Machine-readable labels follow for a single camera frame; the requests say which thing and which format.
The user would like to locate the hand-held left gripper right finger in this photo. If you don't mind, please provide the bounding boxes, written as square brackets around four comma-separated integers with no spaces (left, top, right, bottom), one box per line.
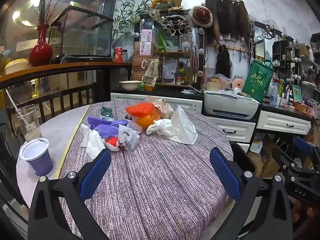
[209,147,293,240]

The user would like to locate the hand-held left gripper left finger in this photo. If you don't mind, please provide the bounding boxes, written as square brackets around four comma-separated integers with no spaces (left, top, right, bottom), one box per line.
[27,149,112,240]

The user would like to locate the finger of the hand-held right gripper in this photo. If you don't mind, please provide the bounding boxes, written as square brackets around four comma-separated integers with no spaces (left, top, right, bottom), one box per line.
[293,136,320,167]
[272,147,304,173]

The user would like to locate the red and white wrapper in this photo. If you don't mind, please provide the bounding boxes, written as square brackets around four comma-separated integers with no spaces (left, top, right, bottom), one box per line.
[104,136,120,152]

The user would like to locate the purple plastic wrapper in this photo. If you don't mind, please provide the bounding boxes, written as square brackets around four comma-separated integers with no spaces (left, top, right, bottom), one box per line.
[86,116,129,130]
[94,124,120,139]

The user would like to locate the white printed plastic bag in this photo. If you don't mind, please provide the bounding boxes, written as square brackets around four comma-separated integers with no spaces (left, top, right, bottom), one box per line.
[117,124,140,152]

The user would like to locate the green snack packet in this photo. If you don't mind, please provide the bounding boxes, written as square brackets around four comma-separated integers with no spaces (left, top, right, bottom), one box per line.
[101,107,114,120]

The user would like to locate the orange fruit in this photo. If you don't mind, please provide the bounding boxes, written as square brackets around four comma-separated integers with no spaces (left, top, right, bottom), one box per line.
[136,114,156,130]

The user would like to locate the orange foam fruit net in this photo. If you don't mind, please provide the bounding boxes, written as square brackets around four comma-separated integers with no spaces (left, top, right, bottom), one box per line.
[125,102,154,117]

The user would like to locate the white paper bag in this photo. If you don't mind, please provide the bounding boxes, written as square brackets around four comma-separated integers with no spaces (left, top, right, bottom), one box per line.
[147,96,174,119]

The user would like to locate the person's right hand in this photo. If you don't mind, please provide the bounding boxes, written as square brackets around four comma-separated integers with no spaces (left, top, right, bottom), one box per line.
[293,200,320,230]

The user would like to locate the wide white desk drawer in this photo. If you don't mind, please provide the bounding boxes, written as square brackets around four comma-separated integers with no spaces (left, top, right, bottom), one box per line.
[257,110,312,135]

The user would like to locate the white middle drawer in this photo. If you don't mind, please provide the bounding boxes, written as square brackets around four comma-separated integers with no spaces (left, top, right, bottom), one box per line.
[235,142,250,153]

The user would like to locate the white bag with orange print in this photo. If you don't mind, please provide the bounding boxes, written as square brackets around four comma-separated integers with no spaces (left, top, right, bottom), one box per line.
[250,140,263,154]

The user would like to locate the green framed picture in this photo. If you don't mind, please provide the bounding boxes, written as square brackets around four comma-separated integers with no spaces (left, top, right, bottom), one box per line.
[292,84,303,103]

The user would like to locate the purple yogurt cup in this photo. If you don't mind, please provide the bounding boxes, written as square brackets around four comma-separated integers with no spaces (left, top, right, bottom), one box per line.
[19,137,54,177]

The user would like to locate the clear water bottle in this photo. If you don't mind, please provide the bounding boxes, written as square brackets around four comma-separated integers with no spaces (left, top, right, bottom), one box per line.
[269,82,279,107]

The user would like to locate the purple woven tablecloth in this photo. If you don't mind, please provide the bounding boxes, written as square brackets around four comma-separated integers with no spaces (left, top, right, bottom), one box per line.
[59,99,234,240]

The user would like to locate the white printer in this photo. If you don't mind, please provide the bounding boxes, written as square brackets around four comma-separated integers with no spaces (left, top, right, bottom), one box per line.
[203,90,260,120]

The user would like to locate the green tote bag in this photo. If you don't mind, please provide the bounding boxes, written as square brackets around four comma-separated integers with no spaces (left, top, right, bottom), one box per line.
[242,59,274,103]

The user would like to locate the clear plastic cup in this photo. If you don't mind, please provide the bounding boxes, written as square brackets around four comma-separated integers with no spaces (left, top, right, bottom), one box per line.
[11,104,42,142]

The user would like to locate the cream bowl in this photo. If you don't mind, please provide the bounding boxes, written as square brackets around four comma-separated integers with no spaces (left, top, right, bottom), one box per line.
[119,80,143,91]

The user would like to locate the wooden railing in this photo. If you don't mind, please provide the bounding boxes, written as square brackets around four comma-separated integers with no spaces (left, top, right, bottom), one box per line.
[0,62,133,130]

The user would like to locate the white drinking straw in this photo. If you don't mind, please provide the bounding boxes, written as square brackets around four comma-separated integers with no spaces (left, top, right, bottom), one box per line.
[5,89,20,113]

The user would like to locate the black wig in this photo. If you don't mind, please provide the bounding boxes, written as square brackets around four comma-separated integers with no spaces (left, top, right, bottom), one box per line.
[215,45,232,78]

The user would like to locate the beige printed paper bag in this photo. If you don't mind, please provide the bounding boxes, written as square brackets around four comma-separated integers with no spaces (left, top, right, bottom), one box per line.
[144,59,159,85]

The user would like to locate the wooden shelf rack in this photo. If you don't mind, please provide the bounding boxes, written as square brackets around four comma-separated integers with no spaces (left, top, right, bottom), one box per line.
[154,51,194,87]

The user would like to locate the yellow bowl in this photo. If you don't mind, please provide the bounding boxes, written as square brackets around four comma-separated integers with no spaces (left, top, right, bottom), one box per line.
[4,58,30,75]

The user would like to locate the red ceramic vase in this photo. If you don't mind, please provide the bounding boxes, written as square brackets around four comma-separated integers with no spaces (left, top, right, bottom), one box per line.
[29,24,53,67]

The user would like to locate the glass tank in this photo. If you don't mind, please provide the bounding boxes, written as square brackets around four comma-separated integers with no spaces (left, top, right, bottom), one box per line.
[48,5,113,63]

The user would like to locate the brown hanging hair pieces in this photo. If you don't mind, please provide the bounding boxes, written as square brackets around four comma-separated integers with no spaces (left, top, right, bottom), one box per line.
[205,0,249,39]

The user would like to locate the ornate hair headdress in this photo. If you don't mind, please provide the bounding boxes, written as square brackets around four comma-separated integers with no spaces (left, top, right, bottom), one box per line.
[164,15,189,37]

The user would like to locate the round furry red hat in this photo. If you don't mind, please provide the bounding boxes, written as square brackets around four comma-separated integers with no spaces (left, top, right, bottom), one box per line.
[189,5,213,28]

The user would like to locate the green bamboo plant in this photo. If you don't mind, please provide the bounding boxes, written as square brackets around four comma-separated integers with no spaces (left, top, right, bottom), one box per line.
[112,0,158,40]

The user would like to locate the dried red branches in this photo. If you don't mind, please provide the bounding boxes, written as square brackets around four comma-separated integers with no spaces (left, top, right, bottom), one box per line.
[35,0,67,27]

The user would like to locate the yellow dried flower bouquet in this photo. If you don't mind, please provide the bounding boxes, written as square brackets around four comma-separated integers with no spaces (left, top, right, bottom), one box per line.
[151,0,184,12]

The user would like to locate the white drawer with black handle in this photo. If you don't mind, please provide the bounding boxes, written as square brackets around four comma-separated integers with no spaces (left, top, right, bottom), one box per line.
[210,117,256,143]

